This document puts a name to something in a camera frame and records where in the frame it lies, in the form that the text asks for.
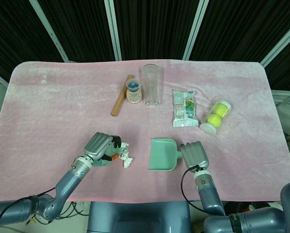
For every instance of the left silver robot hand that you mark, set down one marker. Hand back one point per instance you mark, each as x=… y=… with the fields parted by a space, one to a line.
x=97 y=145

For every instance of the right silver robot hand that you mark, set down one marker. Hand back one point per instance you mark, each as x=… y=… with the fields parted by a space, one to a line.
x=194 y=155

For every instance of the white paper ball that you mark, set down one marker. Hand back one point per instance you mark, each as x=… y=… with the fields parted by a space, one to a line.
x=124 y=145
x=124 y=154
x=128 y=163

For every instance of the green plastic dustpan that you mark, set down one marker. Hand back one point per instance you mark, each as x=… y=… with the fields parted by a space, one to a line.
x=162 y=155

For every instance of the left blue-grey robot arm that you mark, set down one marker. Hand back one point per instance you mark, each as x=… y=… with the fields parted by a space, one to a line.
x=65 y=184

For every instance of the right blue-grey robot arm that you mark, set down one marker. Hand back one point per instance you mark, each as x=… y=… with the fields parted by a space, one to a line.
x=256 y=218

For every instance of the yellow tennis ball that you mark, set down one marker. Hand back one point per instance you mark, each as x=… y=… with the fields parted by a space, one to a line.
x=220 y=108
x=214 y=120

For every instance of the clear plastic ball tube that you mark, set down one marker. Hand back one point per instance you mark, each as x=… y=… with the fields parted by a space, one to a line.
x=216 y=117

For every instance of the white green snack packet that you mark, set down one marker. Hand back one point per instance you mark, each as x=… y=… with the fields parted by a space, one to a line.
x=185 y=109

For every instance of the wooden rolling pin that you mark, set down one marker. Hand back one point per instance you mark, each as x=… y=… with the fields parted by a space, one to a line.
x=120 y=97

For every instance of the pink fleece table cloth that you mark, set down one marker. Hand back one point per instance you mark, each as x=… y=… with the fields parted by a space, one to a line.
x=50 y=109

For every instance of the seasoning bottle with blue cap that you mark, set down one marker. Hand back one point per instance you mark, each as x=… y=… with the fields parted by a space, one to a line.
x=134 y=93

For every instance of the clear textured glass tumbler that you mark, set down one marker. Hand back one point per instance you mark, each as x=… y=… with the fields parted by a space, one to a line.
x=151 y=85

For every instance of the blue-grey robot torso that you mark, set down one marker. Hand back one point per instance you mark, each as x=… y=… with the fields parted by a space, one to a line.
x=137 y=218

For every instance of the white background rack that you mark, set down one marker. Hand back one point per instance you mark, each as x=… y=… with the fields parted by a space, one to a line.
x=285 y=97

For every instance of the white partition post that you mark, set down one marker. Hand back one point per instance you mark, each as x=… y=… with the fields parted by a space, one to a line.
x=113 y=29
x=280 y=41
x=50 y=29
x=196 y=29

